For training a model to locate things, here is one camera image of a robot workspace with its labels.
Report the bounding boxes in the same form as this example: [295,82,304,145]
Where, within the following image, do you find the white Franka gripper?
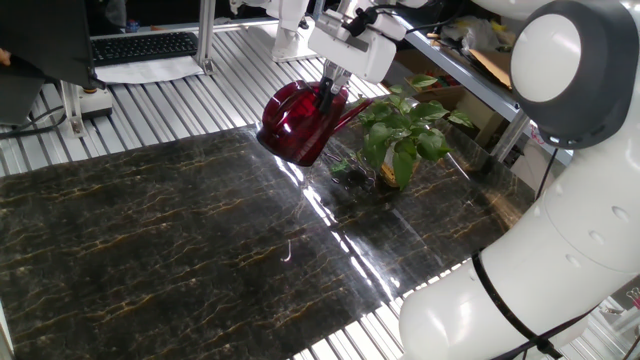
[308,9,409,116]

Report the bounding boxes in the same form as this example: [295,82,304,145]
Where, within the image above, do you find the dark red watering can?
[255,79,375,168]

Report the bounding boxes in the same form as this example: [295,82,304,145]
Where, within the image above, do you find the green leafy plant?
[352,74,475,191]

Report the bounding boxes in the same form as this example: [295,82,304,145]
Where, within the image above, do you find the yellow plant pot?
[378,149,421,190]

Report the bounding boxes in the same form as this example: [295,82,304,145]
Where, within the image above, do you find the white stand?
[272,0,321,64]

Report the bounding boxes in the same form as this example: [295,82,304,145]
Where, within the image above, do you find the brown cardboard box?
[384,47,504,146]

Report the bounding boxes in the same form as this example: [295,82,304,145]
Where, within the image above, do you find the white paper sheet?
[94,54,206,85]

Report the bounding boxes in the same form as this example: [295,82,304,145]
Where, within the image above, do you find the black keyboard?
[89,31,200,68]

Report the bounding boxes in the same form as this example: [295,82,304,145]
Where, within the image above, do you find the black marble pattern mat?
[0,102,536,360]

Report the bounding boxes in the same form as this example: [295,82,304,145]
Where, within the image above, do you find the white emergency stop box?
[78,87,114,120]

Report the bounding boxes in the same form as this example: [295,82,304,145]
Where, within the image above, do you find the black monitor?
[0,0,106,91]

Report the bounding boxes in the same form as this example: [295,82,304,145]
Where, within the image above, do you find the dark grey case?
[0,69,46,126]

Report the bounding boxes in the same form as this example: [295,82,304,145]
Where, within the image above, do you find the aluminium upright post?
[194,0,217,76]

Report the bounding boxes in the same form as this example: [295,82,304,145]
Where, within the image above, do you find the aluminium shelf frame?
[399,24,574,166]

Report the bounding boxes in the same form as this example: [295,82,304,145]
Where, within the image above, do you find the thin black cable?
[534,147,560,201]

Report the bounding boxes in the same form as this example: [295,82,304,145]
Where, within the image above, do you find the short aluminium bracket post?
[59,79,86,139]

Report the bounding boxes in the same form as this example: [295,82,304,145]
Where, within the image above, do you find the black strap band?
[470,252,564,359]

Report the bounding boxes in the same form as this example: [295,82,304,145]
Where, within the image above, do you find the black table cable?
[0,104,69,140]

